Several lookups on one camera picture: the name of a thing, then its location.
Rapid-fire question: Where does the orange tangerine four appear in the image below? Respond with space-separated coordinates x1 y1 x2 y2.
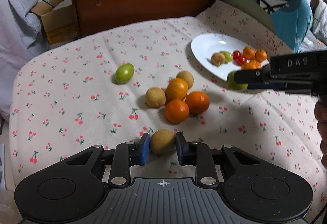
242 60 262 70

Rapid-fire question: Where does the red cherry tomato long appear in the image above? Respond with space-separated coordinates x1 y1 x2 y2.
236 55 247 66

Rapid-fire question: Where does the orange tangerine two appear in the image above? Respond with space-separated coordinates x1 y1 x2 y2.
255 49 268 63

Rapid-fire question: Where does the orange tangerine one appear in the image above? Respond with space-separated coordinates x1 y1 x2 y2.
242 46 255 60

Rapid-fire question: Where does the small green plum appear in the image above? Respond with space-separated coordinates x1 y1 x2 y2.
221 51 233 64

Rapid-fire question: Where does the brown longan one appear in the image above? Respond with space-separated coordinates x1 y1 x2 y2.
211 52 226 66

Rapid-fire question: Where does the orange tangerine five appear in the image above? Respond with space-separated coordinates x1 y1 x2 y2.
165 99 189 124

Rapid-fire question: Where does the white floral plate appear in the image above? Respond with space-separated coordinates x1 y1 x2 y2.
191 34 257 81

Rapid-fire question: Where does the red cherry tomato small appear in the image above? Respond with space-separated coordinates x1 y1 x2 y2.
232 50 241 60

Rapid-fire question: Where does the orange tangerine six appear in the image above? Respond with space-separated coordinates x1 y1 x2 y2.
185 91 210 115

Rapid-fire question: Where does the person right hand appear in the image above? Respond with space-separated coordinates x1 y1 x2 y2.
314 101 327 168

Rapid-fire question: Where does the checkered sofa cover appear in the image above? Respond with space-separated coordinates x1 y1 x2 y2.
298 30 327 53

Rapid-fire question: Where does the blue patterned pillow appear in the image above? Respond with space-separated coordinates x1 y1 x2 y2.
220 0 312 52

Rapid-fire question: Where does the brown longan three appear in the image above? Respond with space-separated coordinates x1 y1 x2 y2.
145 87 166 108

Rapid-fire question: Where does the orange tangerine seven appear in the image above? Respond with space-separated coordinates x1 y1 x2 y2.
165 78 188 101

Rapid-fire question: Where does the cherry print tablecloth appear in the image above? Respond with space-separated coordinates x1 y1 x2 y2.
8 0 327 214

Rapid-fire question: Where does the lone green plum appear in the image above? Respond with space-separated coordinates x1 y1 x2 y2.
115 64 135 84

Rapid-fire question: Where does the cardboard box on floor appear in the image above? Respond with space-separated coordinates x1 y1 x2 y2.
31 0 78 45

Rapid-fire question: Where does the blue gray hanging cloth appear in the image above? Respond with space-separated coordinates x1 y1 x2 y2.
1 0 48 121

